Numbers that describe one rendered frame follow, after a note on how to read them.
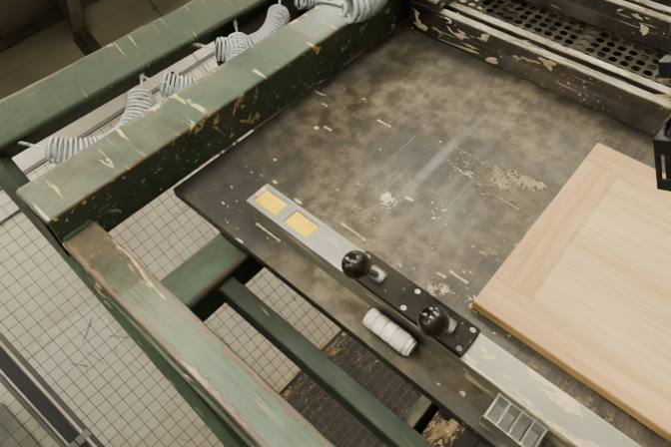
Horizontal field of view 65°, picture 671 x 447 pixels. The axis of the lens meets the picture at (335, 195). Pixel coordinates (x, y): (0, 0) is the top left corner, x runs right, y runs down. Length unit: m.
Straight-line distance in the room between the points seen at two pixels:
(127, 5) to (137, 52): 4.66
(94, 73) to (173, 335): 0.83
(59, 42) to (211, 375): 5.37
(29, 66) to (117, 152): 4.95
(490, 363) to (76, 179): 0.68
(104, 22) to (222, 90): 5.05
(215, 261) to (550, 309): 0.54
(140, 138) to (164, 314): 0.32
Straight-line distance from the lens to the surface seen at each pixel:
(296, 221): 0.85
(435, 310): 0.63
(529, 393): 0.75
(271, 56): 1.07
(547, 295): 0.85
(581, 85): 1.18
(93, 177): 0.92
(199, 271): 0.91
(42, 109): 1.39
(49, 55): 5.89
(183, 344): 0.76
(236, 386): 0.72
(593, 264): 0.91
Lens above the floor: 1.67
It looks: 5 degrees down
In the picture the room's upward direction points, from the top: 39 degrees counter-clockwise
